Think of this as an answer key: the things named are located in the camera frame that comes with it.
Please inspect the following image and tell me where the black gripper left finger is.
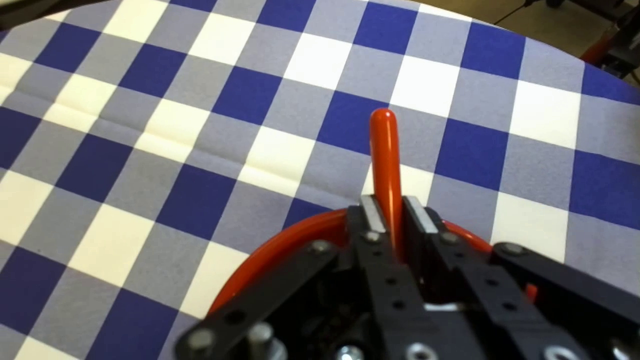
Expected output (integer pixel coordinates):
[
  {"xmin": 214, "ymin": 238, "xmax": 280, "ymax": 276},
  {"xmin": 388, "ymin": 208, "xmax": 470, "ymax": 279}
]
[{"xmin": 349, "ymin": 196, "xmax": 428, "ymax": 360}]

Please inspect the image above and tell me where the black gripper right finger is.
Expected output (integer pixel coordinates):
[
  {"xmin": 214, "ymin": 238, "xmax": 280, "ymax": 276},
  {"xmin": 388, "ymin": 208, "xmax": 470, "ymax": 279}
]
[{"xmin": 404, "ymin": 198, "xmax": 534, "ymax": 360}]

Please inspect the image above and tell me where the red handled metal spoon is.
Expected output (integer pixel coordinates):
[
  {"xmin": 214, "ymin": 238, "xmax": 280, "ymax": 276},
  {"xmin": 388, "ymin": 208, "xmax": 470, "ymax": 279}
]
[{"xmin": 370, "ymin": 109, "xmax": 404, "ymax": 256}]

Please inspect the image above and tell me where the red plastic bowl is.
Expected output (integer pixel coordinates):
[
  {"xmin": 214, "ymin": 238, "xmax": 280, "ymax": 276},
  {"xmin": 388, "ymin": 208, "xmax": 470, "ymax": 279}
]
[{"xmin": 207, "ymin": 206, "xmax": 497, "ymax": 318}]

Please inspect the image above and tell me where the blue white checkered tablecloth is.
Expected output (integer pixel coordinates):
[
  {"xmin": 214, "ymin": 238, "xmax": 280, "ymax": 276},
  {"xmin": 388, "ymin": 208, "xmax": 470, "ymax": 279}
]
[{"xmin": 0, "ymin": 0, "xmax": 640, "ymax": 360}]

